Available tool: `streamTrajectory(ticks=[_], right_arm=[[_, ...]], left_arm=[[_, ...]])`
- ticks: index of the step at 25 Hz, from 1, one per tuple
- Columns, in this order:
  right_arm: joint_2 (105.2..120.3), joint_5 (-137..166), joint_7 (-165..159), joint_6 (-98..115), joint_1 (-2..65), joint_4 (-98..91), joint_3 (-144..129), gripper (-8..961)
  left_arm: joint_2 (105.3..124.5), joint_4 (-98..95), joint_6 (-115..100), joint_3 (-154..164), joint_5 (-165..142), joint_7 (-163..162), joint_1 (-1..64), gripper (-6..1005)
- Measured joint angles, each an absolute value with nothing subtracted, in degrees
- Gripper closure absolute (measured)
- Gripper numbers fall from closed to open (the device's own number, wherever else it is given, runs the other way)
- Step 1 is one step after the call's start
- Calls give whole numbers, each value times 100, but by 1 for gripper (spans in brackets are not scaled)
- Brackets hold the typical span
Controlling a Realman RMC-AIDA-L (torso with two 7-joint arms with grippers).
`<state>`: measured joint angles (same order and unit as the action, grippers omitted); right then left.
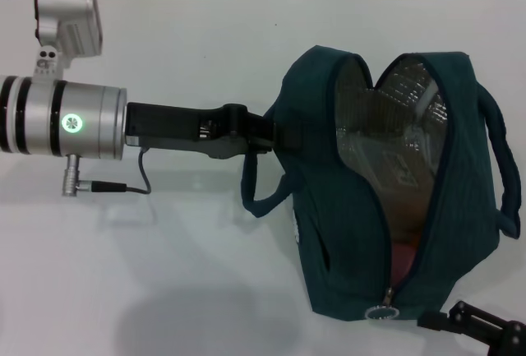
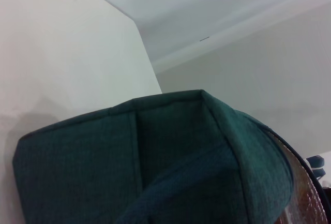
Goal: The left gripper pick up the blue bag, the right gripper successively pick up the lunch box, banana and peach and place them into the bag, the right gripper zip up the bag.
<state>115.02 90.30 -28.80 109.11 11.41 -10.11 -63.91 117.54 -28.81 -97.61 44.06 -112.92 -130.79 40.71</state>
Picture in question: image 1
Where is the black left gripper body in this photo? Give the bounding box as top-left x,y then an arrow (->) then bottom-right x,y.
124,101 -> 252,161

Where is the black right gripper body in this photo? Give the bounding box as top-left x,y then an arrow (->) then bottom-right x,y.
447,299 -> 526,356

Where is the pink toy peach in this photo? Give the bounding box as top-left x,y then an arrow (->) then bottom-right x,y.
390,243 -> 422,287

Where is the clear food container blue lid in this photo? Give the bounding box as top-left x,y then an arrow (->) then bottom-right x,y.
336,125 -> 439,217

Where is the dark teal lunch bag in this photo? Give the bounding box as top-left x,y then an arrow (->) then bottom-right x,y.
241,45 -> 521,323

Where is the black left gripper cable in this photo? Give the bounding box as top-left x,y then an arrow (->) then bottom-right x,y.
90,148 -> 152,196

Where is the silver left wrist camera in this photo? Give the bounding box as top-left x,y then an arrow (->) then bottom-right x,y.
31,0 -> 104,84

